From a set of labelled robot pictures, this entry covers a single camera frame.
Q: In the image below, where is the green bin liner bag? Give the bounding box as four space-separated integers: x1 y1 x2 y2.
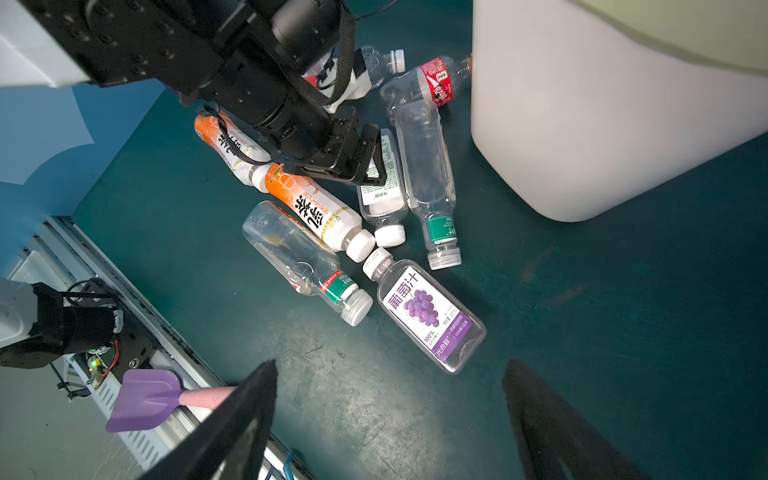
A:
575 1 767 77

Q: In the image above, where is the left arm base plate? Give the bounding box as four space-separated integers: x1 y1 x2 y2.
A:
1 278 158 379

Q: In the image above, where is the grape juice bottle purple label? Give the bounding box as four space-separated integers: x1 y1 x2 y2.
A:
363 248 487 375

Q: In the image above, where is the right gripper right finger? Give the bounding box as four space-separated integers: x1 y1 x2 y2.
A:
502 359 649 479

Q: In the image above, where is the clear bottle red green label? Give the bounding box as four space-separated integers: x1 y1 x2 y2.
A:
242 201 373 327

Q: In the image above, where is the clear bottle green cap band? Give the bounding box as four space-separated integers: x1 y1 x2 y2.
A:
394 100 462 270

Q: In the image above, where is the small white label bottle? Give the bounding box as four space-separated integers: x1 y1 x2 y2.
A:
357 129 408 248

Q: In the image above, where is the orange label white bottle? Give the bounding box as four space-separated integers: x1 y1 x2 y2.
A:
251 163 376 263

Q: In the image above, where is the cola bottle red label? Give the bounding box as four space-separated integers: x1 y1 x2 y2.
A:
379 55 472 123

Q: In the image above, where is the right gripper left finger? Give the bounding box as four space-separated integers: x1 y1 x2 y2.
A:
143 360 278 479

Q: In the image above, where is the left circuit board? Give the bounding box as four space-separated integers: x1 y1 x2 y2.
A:
87 355 118 388

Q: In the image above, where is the orange white bottle left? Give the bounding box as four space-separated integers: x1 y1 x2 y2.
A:
194 115 274 193

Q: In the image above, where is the white trash bin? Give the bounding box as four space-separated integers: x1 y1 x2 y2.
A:
471 1 767 222

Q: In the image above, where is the purple toy shovel pink handle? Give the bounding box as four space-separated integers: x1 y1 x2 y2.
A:
106 369 236 433

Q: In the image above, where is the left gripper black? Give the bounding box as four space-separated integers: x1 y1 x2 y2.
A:
200 53 384 186

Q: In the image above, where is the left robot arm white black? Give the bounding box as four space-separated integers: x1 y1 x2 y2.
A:
1 0 387 186

